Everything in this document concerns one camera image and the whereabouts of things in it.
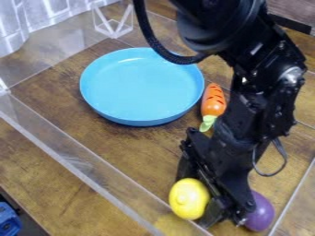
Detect blue round tray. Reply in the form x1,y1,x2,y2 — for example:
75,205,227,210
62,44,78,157
79,47,205,126

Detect orange toy carrot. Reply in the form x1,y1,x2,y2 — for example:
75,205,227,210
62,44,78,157
199,83,227,132

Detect yellow toy lemon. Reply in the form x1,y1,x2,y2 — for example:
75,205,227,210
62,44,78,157
169,178,211,220

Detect white curtain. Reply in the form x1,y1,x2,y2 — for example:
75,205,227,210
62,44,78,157
0,0,109,58

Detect blue object at corner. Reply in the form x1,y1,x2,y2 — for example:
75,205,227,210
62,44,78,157
0,202,23,236

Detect dark baseboard strip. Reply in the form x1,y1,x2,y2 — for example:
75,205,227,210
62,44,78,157
270,14,311,35

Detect purple toy eggplant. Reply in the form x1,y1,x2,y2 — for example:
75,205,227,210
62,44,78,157
245,191,277,231

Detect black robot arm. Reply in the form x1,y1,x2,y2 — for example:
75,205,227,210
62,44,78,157
170,0,307,228

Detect black cable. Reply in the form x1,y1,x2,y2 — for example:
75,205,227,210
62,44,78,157
133,0,207,65

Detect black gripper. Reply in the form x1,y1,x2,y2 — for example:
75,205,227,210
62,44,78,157
177,100,271,229

